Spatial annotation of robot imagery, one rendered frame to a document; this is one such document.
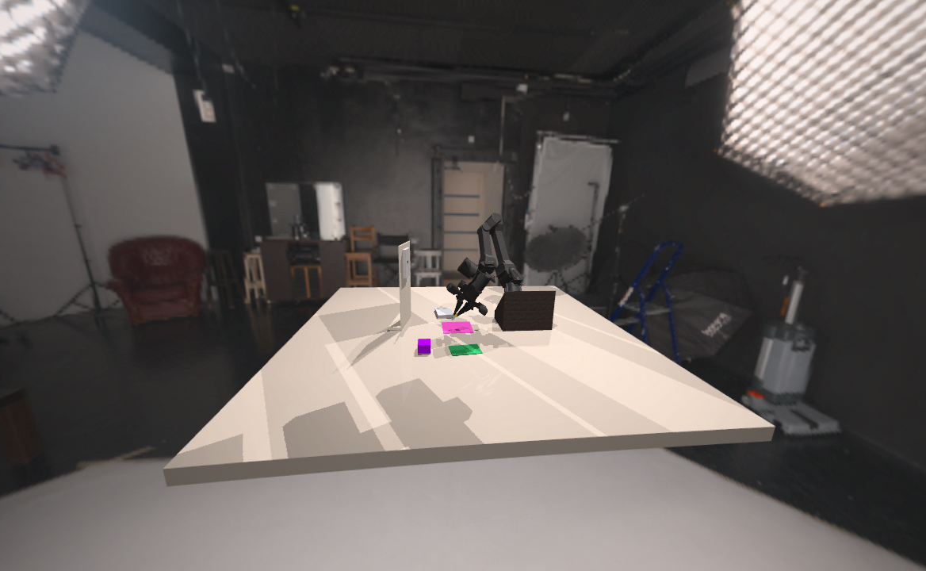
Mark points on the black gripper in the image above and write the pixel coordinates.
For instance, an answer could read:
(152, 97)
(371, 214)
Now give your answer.
(470, 295)

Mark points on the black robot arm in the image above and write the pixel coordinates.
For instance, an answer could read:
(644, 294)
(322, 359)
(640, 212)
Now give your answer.
(506, 272)

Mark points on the magenta square zone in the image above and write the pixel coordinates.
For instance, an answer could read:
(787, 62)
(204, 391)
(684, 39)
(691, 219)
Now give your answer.
(457, 327)

